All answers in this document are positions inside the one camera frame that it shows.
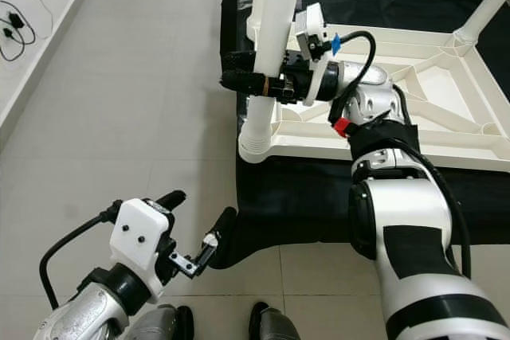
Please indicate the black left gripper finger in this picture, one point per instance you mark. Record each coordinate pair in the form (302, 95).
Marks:
(169, 199)
(219, 232)

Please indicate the white plastic children table top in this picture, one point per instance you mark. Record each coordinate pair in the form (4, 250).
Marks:
(366, 149)

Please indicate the black tablecloth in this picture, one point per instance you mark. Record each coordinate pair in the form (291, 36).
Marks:
(287, 212)

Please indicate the black power plug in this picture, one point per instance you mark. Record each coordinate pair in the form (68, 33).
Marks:
(16, 21)

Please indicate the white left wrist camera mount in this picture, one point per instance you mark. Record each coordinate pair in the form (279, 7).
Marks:
(139, 232)

